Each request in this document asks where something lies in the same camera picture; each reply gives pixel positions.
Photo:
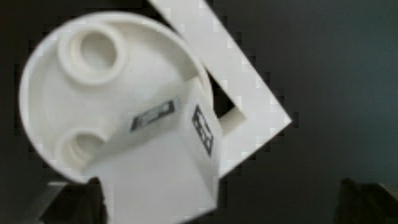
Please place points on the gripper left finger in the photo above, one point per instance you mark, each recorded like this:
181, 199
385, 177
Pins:
76, 207

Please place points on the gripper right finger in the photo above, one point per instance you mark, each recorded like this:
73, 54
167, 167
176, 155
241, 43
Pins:
366, 203

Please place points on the white stool leg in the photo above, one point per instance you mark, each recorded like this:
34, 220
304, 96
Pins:
156, 162

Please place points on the white right fence bar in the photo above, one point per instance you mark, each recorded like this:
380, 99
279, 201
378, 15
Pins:
256, 119

